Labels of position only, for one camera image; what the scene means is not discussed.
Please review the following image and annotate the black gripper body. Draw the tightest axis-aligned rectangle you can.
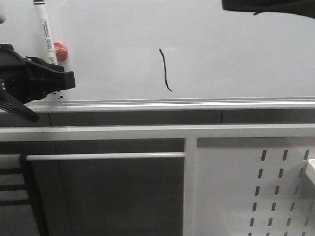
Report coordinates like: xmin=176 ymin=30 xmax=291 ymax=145
xmin=0 ymin=44 xmax=47 ymax=104
xmin=221 ymin=0 xmax=315 ymax=18

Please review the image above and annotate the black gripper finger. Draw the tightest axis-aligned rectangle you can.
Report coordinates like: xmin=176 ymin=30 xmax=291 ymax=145
xmin=26 ymin=57 xmax=64 ymax=72
xmin=26 ymin=60 xmax=75 ymax=95

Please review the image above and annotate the red round magnet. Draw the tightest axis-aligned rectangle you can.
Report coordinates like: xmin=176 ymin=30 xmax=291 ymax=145
xmin=54 ymin=42 xmax=68 ymax=62

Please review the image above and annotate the white whiteboard marker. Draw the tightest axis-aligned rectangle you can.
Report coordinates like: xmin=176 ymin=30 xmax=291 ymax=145
xmin=32 ymin=0 xmax=58 ymax=65

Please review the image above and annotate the white whiteboard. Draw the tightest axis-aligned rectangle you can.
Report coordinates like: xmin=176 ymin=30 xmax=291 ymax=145
xmin=0 ymin=0 xmax=315 ymax=114

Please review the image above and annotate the black chair backrest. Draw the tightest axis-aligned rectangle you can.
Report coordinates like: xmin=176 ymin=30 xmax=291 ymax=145
xmin=0 ymin=154 xmax=31 ymax=207

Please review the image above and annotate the dark grey cabinet panel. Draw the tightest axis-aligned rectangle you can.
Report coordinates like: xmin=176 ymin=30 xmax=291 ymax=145
xmin=31 ymin=158 xmax=184 ymax=236

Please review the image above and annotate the white pegboard panel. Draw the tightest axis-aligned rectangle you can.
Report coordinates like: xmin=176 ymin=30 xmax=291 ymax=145
xmin=194 ymin=138 xmax=315 ymax=236

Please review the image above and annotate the black left ribbon cable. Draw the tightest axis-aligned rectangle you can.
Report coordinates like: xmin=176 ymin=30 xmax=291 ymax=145
xmin=0 ymin=78 xmax=40 ymax=122

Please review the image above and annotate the white metal rack frame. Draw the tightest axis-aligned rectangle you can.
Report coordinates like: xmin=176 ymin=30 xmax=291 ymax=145
xmin=0 ymin=124 xmax=315 ymax=236

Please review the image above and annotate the white shelf bracket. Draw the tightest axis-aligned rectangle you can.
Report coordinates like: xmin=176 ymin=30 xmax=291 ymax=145
xmin=301 ymin=159 xmax=315 ymax=198

